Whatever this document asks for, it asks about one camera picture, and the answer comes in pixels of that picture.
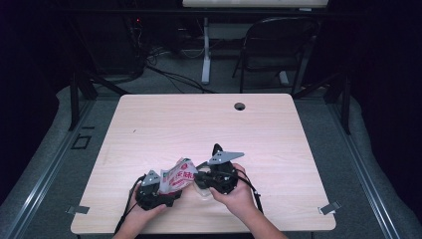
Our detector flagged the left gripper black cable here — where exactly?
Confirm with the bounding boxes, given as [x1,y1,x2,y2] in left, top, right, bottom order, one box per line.
[113,173,147,235]

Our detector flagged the aluminium floor rail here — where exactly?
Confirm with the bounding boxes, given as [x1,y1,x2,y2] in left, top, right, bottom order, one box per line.
[3,99,96,239]
[326,99,402,239]

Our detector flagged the black floor cables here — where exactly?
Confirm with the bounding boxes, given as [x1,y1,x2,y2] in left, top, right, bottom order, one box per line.
[145,46,217,94]

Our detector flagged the red and white plastic bag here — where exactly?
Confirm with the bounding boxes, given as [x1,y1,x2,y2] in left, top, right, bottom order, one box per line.
[158,157,199,195]

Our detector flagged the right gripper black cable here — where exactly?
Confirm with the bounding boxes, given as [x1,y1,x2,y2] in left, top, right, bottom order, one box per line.
[237,175,265,215]

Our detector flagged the clear jar with black lid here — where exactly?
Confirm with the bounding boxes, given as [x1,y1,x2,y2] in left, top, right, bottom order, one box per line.
[193,142,225,201]

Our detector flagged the black folding chair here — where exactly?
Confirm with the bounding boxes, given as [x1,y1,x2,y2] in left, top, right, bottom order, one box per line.
[232,16,319,96]

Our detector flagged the person's left hand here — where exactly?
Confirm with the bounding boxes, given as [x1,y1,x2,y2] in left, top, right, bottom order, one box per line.
[123,193,167,230]

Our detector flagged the grey tape strip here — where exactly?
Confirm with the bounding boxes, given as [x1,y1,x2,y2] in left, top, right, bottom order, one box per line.
[318,200,341,216]
[66,205,90,215]

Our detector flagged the white desk with white legs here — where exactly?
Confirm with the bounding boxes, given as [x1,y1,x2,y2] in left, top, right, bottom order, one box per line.
[182,0,329,87]

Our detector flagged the dark equipment with red light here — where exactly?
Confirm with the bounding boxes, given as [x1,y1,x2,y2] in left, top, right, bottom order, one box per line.
[76,13,147,76]

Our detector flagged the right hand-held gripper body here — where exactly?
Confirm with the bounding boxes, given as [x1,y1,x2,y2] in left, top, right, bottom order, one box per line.
[205,149,246,196]

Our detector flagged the person's right hand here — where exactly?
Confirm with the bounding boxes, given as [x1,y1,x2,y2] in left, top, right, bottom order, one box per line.
[209,163,258,218]

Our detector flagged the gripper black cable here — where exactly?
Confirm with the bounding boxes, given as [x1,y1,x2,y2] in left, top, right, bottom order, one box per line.
[237,175,265,215]
[113,173,147,235]

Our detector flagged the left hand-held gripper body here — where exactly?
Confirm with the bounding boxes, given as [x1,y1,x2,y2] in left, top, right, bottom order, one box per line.
[134,169,183,211]

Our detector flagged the black metal stand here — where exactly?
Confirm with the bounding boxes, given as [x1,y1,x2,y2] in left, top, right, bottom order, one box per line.
[292,71,352,135]
[68,71,130,132]

